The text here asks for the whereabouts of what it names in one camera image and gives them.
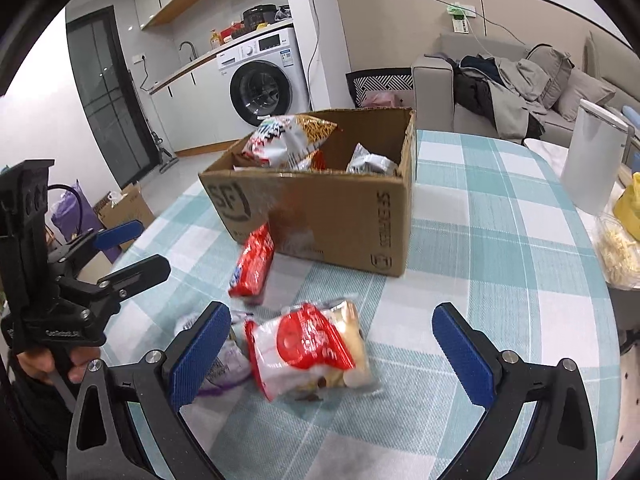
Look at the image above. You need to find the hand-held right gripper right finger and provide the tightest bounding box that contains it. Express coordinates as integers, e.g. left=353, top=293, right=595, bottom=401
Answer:
left=431, top=302, right=599, bottom=480

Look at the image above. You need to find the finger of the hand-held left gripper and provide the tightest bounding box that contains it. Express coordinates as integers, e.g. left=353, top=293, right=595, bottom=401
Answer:
left=49, top=220, right=146, bottom=267
left=94, top=254, right=172, bottom=302

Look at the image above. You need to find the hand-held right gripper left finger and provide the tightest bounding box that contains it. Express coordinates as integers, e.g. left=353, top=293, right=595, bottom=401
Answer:
left=66, top=301, right=232, bottom=480

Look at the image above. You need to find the white purple edged snack packet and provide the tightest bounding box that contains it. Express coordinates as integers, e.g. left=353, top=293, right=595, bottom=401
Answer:
left=175, top=310, right=253, bottom=395

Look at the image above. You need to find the red snack packet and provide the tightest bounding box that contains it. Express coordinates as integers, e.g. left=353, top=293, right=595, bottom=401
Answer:
left=229, top=224, right=276, bottom=298

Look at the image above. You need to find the white packet red round label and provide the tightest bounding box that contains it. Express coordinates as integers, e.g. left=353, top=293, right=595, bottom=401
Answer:
left=244, top=299, right=373, bottom=403

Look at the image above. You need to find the brown cardboard box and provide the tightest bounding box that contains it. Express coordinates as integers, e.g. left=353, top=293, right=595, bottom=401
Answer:
left=198, top=107, right=417, bottom=278

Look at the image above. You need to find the fries print snack packet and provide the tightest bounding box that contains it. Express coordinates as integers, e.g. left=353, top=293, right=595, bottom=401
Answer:
left=242, top=115, right=341, bottom=171

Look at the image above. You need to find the silver white snack packet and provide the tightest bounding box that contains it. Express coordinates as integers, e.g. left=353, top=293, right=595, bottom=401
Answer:
left=346, top=143, right=399, bottom=177

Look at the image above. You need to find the person's left forearm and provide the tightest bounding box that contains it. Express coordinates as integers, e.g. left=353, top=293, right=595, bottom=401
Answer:
left=0, top=370, right=76, bottom=480

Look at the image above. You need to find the person's left hand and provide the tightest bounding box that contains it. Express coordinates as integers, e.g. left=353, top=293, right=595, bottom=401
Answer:
left=15, top=344, right=102, bottom=386

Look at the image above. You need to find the small cardboard box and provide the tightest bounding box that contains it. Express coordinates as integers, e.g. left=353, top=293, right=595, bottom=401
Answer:
left=93, top=183, right=156, bottom=266

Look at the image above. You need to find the purple bag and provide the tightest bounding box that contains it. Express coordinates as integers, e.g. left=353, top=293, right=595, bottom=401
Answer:
left=50, top=178, right=101, bottom=246

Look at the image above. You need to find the teal checked tablecloth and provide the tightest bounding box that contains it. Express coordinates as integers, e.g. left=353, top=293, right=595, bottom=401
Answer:
left=95, top=130, right=621, bottom=480

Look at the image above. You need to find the upright vacuum cleaner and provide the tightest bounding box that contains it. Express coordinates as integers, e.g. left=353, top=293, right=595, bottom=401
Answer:
left=145, top=110, right=180, bottom=173

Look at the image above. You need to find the dark glass door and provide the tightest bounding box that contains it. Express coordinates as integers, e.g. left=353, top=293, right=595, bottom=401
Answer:
left=66, top=6, right=161, bottom=188

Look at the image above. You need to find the white base cabinet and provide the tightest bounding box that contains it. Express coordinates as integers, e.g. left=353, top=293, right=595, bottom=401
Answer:
left=150, top=57, right=241, bottom=157

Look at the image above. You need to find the clear bag of noodles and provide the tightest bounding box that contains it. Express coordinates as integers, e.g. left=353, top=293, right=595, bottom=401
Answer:
left=592, top=212, right=640, bottom=289

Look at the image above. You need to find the white washing machine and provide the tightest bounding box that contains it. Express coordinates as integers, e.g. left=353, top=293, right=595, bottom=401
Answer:
left=217, top=27, right=311, bottom=126

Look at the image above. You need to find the yellow plastic bag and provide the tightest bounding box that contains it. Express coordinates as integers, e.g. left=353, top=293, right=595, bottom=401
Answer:
left=612, top=172, right=640, bottom=241

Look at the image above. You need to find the white bin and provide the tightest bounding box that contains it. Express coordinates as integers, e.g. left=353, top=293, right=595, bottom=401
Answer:
left=560, top=99, right=636, bottom=216

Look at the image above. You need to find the black rice cooker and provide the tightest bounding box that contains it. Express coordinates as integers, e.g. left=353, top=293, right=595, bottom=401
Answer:
left=243, top=5, right=277, bottom=28

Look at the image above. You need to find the pile of dark clothes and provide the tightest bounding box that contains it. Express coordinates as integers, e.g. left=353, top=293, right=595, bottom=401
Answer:
left=452, top=52, right=556, bottom=143

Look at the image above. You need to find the grey sofa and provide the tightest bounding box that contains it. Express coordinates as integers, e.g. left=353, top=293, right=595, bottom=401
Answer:
left=411, top=30, right=640, bottom=146

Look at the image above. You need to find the pink plastic bag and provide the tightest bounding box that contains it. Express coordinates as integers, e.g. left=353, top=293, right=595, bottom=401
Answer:
left=362, top=91, right=413, bottom=109

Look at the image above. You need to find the grey cushion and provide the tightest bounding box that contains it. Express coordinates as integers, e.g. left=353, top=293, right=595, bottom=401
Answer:
left=552, top=67, right=616, bottom=122
left=525, top=44, right=575, bottom=108

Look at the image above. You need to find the black white patterned cushion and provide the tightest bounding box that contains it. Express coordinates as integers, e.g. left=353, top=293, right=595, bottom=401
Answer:
left=346, top=67, right=416, bottom=108

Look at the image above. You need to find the white wall cabinet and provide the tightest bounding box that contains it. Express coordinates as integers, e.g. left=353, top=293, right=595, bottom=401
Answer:
left=132, top=0, right=216, bottom=31

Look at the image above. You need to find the green white wall phone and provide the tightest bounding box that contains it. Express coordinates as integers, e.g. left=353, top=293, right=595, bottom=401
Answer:
left=446, top=4, right=478, bottom=33

